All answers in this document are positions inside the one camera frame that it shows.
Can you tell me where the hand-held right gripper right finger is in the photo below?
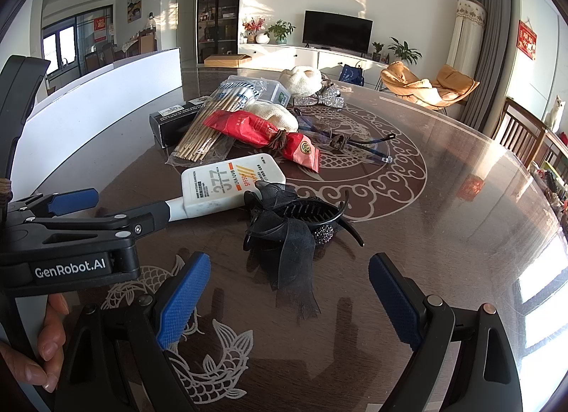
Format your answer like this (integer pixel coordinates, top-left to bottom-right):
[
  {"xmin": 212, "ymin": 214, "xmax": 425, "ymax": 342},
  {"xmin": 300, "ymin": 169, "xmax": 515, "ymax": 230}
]
[{"xmin": 368, "ymin": 252, "xmax": 524, "ymax": 412}]

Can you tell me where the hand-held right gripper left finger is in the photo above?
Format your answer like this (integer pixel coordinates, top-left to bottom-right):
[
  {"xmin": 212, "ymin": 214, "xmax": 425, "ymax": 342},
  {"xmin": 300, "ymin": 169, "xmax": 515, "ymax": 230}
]
[{"xmin": 53, "ymin": 251, "xmax": 212, "ymax": 412}]

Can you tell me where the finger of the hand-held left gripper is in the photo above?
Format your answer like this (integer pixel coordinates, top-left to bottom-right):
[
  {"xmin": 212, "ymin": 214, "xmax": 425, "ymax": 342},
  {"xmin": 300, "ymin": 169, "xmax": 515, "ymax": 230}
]
[
  {"xmin": 27, "ymin": 200, "xmax": 174, "ymax": 247},
  {"xmin": 6, "ymin": 188, "xmax": 99, "ymax": 219}
]

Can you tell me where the white board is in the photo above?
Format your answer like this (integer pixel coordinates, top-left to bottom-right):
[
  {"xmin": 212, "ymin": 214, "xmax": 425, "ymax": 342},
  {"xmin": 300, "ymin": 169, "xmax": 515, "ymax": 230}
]
[{"xmin": 9, "ymin": 47, "xmax": 186, "ymax": 204}]

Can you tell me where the white sunscreen tube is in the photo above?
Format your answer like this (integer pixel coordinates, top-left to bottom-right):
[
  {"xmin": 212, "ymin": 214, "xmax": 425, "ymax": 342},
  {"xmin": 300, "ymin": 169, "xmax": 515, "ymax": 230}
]
[{"xmin": 166, "ymin": 154, "xmax": 287, "ymax": 222}]

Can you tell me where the black bow hair claw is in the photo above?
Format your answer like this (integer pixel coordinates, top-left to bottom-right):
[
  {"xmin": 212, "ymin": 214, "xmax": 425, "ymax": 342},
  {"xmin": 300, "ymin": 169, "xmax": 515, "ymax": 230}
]
[{"xmin": 242, "ymin": 180, "xmax": 365, "ymax": 322}]

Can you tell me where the cotton swab pack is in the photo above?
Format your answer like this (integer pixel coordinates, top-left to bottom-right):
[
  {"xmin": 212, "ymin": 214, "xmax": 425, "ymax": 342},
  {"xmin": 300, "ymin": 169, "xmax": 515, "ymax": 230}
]
[{"xmin": 166, "ymin": 79, "xmax": 262, "ymax": 166}]

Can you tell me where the red foil packet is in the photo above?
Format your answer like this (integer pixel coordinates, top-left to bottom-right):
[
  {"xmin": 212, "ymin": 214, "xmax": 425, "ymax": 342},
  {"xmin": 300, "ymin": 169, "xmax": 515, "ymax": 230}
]
[{"xmin": 203, "ymin": 110, "xmax": 321, "ymax": 172}]

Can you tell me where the person's left hand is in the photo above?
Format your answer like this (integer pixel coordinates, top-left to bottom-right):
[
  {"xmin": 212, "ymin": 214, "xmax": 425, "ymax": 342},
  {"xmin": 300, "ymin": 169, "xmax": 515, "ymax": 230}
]
[{"xmin": 0, "ymin": 294, "xmax": 71, "ymax": 392}]

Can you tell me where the black cardboard box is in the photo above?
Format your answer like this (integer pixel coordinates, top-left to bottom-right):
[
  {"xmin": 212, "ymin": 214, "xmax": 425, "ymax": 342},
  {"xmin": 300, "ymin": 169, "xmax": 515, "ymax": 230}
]
[{"xmin": 149, "ymin": 97, "xmax": 214, "ymax": 149}]

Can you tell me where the cream knit glove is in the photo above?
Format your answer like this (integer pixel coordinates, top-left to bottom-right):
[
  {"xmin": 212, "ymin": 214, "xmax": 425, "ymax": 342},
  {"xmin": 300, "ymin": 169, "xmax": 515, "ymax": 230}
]
[
  {"xmin": 279, "ymin": 65, "xmax": 324, "ymax": 95},
  {"xmin": 244, "ymin": 101, "xmax": 300, "ymax": 134}
]

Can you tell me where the flat cardboard box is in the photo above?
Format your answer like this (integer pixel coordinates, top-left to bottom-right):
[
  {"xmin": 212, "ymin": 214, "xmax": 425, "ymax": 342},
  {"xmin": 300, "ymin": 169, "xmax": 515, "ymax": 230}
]
[{"xmin": 203, "ymin": 54, "xmax": 253, "ymax": 69}]

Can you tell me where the clear plastic box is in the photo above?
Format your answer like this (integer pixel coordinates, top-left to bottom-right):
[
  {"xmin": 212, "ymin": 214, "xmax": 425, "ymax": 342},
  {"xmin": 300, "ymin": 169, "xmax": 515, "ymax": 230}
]
[{"xmin": 228, "ymin": 76, "xmax": 291, "ymax": 104}]

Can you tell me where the wooden chair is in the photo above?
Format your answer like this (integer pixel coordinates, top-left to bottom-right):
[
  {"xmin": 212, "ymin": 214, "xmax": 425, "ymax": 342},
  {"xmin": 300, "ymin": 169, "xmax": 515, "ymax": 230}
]
[{"xmin": 490, "ymin": 97, "xmax": 568, "ymax": 169}]

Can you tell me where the white door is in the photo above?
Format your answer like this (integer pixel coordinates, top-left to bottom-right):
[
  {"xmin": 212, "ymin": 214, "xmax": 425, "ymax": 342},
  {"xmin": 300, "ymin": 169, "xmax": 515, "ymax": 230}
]
[{"xmin": 176, "ymin": 0, "xmax": 197, "ymax": 64}]

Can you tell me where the silver glitter bow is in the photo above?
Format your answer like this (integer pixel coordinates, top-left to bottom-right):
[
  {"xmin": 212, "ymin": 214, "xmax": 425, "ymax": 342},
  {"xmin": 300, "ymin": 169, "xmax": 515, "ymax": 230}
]
[{"xmin": 293, "ymin": 87, "xmax": 346, "ymax": 110}]

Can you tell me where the orange lounge chair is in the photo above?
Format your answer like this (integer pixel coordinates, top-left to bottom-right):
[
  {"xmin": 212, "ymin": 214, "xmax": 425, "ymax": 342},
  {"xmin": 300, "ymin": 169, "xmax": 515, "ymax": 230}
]
[
  {"xmin": 428, "ymin": 65, "xmax": 481, "ymax": 109},
  {"xmin": 380, "ymin": 61, "xmax": 433, "ymax": 106}
]

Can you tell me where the white television cabinet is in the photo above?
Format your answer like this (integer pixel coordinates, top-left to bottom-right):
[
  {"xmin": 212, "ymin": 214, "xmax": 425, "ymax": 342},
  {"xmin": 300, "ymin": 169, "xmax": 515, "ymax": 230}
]
[{"xmin": 237, "ymin": 43, "xmax": 391, "ymax": 73}]

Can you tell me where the blue bag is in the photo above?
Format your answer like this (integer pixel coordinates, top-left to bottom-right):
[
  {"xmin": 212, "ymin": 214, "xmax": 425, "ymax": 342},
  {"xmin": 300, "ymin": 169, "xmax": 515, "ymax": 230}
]
[{"xmin": 339, "ymin": 64, "xmax": 365, "ymax": 87}]

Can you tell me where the red flower plant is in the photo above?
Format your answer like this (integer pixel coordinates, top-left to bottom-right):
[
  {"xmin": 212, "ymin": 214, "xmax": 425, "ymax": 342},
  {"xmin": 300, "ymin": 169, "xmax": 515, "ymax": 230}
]
[{"xmin": 242, "ymin": 17, "xmax": 267, "ymax": 44}]

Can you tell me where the tall dark display cabinet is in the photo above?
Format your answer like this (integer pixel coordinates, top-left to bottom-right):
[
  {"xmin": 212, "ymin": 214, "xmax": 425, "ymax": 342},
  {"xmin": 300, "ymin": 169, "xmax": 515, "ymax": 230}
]
[{"xmin": 196, "ymin": 0, "xmax": 245, "ymax": 64}]

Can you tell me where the bushy green potted plant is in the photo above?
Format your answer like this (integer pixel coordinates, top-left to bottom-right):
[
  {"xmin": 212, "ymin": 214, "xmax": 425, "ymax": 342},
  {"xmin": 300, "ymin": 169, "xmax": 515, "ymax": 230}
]
[{"xmin": 266, "ymin": 19, "xmax": 296, "ymax": 44}]

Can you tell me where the white cat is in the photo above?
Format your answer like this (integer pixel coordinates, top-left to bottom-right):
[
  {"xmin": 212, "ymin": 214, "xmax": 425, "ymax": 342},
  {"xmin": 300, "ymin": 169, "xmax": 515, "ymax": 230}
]
[{"xmin": 545, "ymin": 95, "xmax": 566, "ymax": 129}]

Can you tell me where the large leafy potted plant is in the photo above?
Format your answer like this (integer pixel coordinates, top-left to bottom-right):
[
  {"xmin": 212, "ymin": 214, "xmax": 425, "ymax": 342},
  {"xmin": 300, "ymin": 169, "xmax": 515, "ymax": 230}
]
[{"xmin": 387, "ymin": 37, "xmax": 422, "ymax": 62}]

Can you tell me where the white covered air conditioner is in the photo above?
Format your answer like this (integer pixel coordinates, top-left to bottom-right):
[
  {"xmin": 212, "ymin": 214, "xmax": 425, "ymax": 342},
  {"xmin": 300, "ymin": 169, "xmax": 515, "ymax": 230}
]
[{"xmin": 446, "ymin": 0, "xmax": 487, "ymax": 69}]

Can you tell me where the black flat television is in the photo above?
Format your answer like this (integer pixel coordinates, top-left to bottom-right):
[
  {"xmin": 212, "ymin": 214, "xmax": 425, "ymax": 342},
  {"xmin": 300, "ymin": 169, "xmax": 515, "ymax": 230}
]
[{"xmin": 303, "ymin": 10, "xmax": 373, "ymax": 54}]

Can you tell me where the grey curtain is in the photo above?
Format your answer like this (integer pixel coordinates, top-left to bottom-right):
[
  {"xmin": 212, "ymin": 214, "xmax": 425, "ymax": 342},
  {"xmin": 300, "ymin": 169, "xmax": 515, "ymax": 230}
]
[{"xmin": 459, "ymin": 0, "xmax": 524, "ymax": 129}]

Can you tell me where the brown hair tie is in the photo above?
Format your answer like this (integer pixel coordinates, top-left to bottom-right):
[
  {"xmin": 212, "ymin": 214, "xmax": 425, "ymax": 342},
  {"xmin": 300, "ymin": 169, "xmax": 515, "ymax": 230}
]
[{"xmin": 270, "ymin": 127, "xmax": 291, "ymax": 156}]

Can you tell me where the red wall hanging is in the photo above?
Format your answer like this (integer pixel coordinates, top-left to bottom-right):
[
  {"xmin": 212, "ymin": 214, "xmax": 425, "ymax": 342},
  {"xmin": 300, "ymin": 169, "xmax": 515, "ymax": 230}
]
[{"xmin": 517, "ymin": 19, "xmax": 539, "ymax": 60}]

